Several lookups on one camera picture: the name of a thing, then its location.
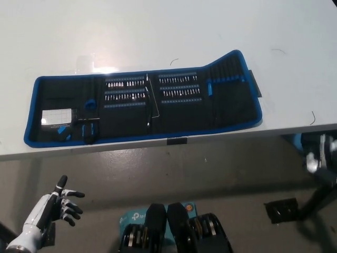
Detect blue strip with bits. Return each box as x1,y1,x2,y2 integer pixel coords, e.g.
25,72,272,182
160,85,202,97
158,75,199,84
105,77,146,87
104,91,146,101

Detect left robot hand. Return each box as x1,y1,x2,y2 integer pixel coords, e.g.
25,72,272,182
22,175,85,234

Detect blue round object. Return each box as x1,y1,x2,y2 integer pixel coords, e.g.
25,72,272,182
291,133,303,151

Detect black floor plate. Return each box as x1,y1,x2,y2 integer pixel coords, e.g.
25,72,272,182
264,197,300,225

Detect black robot torso blocks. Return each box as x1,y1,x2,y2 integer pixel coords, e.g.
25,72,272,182
118,202,234,253

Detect thin L-shaped metal key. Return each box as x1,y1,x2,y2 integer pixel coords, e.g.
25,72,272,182
148,78,161,117

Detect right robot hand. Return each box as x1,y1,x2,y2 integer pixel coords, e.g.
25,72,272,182
304,133,337,185

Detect teal tp-link box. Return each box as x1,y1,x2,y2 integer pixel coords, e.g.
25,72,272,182
120,201,197,239

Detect black blue-trimmed toolkit case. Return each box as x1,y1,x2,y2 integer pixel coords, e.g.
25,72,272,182
23,49,264,145

